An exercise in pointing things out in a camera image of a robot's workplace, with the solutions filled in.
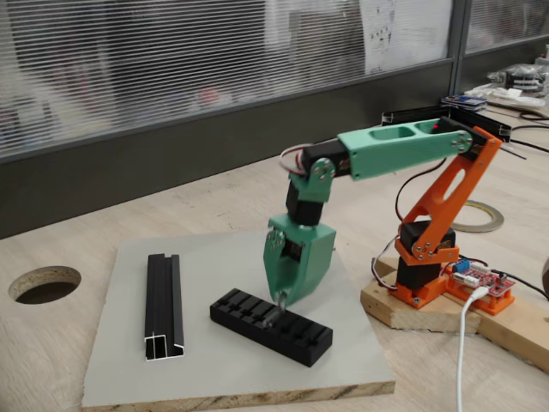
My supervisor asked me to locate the small metal bracket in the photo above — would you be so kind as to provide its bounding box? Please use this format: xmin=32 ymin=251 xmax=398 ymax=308
xmin=262 ymin=291 xmax=288 ymax=330

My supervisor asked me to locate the black slotted holder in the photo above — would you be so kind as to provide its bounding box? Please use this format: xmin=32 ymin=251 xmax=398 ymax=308
xmin=209 ymin=288 xmax=335 ymax=368

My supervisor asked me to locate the grey chipboard panel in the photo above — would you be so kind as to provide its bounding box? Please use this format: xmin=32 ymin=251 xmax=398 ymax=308
xmin=80 ymin=226 xmax=396 ymax=409

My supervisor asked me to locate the short black aluminium profile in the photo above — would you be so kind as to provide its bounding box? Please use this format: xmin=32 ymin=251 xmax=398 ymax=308
xmin=143 ymin=253 xmax=187 ymax=363

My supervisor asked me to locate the pale wooden base block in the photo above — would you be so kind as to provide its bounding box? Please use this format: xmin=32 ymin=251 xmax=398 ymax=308
xmin=359 ymin=256 xmax=482 ymax=334

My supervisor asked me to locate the long black aluminium profile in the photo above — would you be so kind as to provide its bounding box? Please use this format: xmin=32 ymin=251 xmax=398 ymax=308
xmin=445 ymin=106 xmax=513 ymax=145
xmin=381 ymin=106 xmax=449 ymax=129

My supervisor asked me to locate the grey tape roll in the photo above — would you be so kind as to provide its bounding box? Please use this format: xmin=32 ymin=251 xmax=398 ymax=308
xmin=453 ymin=198 xmax=505 ymax=234

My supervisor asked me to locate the red controller board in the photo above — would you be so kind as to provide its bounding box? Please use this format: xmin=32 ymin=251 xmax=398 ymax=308
xmin=448 ymin=256 xmax=516 ymax=297

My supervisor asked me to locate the blue card stack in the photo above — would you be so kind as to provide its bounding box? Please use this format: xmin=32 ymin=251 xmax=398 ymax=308
xmin=440 ymin=96 xmax=489 ymax=113

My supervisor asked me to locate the wooden base plank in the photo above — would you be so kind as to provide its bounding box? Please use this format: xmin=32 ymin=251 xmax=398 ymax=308
xmin=471 ymin=295 xmax=549 ymax=373

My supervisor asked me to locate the thin white black rod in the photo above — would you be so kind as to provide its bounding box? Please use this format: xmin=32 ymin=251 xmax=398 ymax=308
xmin=500 ymin=143 xmax=528 ymax=161

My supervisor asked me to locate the printed paper sheet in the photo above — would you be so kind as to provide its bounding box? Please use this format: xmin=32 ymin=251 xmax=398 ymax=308
xmin=359 ymin=0 xmax=455 ymax=77

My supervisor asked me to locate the white plastic clutter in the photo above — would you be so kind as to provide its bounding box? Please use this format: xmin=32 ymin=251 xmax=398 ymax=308
xmin=464 ymin=83 xmax=546 ymax=109

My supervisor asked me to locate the black and white device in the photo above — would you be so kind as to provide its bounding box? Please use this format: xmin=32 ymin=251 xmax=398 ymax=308
xmin=487 ymin=63 xmax=549 ymax=94

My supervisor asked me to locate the red white black servo cable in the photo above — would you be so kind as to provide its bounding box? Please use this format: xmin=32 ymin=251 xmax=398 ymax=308
xmin=395 ymin=161 xmax=449 ymax=224
xmin=371 ymin=234 xmax=402 ymax=293
xmin=280 ymin=144 xmax=311 ymax=176

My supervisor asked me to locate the white USB cable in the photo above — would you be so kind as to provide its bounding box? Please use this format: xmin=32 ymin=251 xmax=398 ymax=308
xmin=453 ymin=286 xmax=488 ymax=412

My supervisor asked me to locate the orange controller board mount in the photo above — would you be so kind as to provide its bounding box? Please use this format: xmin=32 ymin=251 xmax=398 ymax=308
xmin=445 ymin=278 xmax=516 ymax=317

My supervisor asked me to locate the black power cable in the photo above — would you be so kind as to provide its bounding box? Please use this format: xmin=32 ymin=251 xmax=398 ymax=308
xmin=491 ymin=268 xmax=549 ymax=301

